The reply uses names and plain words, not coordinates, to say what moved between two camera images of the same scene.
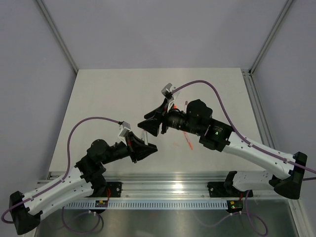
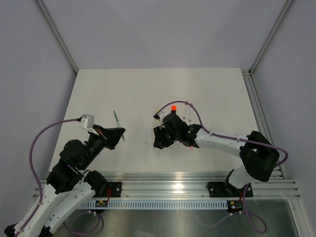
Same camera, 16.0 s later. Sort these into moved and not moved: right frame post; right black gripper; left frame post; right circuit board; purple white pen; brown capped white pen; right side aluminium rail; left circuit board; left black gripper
Moved: right black gripper; left black gripper; purple white pen
Not moved: right circuit board; brown capped white pen; left circuit board; right frame post; right side aluminium rail; left frame post
